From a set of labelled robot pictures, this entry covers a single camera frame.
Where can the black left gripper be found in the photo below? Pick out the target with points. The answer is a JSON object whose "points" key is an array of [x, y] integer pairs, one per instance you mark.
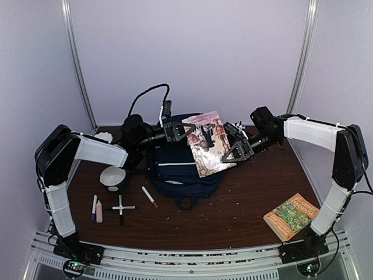
{"points": [[173, 126]]}

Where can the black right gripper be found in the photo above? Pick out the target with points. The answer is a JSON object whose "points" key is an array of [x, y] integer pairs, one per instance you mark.
{"points": [[242, 147]]}

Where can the pink illustrated paperback book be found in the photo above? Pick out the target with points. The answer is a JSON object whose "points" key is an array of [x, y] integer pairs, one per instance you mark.
{"points": [[209, 143]]}

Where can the navy blue student backpack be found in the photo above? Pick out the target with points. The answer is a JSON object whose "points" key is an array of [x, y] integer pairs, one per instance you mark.
{"points": [[174, 174]]}

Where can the orange green treehouse book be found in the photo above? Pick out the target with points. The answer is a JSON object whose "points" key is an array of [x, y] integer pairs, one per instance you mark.
{"points": [[291, 217]]}

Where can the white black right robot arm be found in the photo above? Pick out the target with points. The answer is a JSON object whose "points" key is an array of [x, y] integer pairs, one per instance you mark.
{"points": [[348, 166]]}

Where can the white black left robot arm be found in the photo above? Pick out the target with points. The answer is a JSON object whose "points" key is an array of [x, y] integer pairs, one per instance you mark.
{"points": [[56, 155]]}

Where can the white scalloped ceramic dish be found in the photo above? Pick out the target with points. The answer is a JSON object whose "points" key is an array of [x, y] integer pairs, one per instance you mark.
{"points": [[105, 136]]}

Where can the white marker red cap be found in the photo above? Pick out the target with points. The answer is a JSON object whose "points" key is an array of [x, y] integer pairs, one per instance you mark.
{"points": [[151, 199]]}

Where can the white bowl teal outside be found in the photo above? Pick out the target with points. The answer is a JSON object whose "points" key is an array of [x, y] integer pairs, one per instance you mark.
{"points": [[113, 178]]}

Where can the black white marker vertical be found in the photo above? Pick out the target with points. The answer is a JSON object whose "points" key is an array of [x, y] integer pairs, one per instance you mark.
{"points": [[121, 218]]}

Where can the blue white marker horizontal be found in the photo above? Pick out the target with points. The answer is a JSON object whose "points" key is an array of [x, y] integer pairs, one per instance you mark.
{"points": [[113, 208]]}

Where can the pink white correction stick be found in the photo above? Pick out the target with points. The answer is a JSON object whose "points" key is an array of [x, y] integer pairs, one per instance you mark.
{"points": [[99, 212]]}

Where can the white marker blue cap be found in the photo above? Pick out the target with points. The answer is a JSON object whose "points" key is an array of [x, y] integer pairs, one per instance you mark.
{"points": [[93, 212]]}

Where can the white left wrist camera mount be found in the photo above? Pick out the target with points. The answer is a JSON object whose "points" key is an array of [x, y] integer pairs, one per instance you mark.
{"points": [[160, 116]]}

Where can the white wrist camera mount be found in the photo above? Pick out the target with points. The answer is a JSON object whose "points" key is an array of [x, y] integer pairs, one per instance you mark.
{"points": [[240, 126], [160, 116]]}

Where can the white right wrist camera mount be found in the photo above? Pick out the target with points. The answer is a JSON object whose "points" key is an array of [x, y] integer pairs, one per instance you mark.
{"points": [[240, 126]]}

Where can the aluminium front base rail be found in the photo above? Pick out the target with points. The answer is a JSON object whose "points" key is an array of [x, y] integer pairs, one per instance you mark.
{"points": [[261, 262]]}

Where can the aluminium right corner post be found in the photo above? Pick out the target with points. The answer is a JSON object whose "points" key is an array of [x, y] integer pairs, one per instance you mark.
{"points": [[305, 54]]}

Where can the aluminium corner post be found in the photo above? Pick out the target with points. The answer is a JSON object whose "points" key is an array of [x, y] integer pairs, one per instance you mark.
{"points": [[305, 54], [68, 21]]}

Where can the aluminium left corner post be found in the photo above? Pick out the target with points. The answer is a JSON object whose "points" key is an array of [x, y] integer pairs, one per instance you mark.
{"points": [[68, 21]]}

